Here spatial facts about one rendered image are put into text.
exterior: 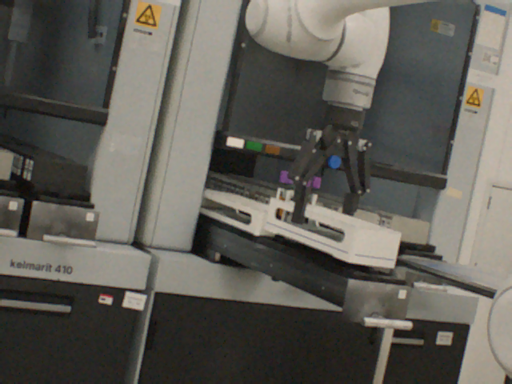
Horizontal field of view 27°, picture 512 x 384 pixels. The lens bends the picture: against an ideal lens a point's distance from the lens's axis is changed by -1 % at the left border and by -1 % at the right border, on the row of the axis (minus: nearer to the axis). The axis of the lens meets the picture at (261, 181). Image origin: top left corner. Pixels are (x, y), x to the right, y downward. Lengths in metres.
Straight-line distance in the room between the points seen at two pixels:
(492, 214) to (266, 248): 2.27
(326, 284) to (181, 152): 0.51
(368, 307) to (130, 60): 0.70
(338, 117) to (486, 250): 2.32
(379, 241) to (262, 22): 0.42
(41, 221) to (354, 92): 0.62
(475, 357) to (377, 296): 2.50
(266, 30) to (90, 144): 0.52
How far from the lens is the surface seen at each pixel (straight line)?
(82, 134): 2.23
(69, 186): 2.10
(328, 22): 1.82
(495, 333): 1.29
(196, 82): 2.20
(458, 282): 2.07
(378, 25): 1.96
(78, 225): 2.04
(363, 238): 1.83
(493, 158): 4.16
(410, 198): 2.65
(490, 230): 4.21
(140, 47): 2.14
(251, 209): 2.12
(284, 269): 1.96
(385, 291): 1.84
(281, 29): 1.83
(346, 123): 1.95
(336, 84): 1.95
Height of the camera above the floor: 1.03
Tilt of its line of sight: 3 degrees down
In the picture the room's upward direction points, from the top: 12 degrees clockwise
